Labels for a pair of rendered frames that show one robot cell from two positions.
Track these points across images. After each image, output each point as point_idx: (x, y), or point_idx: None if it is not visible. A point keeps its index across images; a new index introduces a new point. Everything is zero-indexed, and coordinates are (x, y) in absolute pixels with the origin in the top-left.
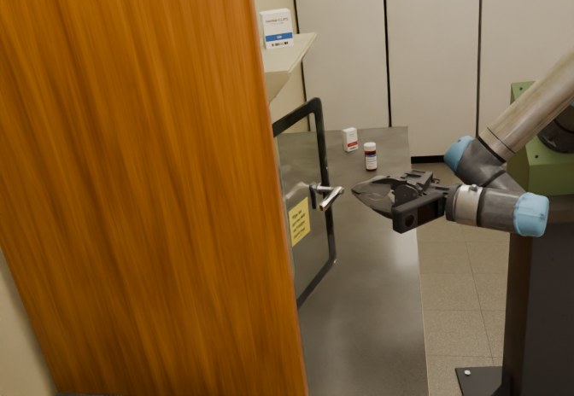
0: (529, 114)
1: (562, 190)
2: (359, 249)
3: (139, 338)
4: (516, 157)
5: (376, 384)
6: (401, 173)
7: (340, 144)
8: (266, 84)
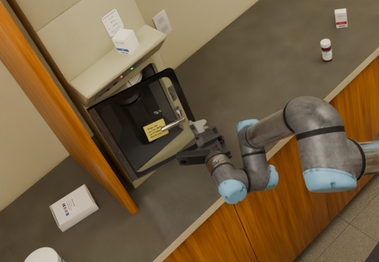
0: (259, 133)
1: None
2: None
3: (78, 156)
4: None
5: (162, 222)
6: (340, 73)
7: None
8: (69, 105)
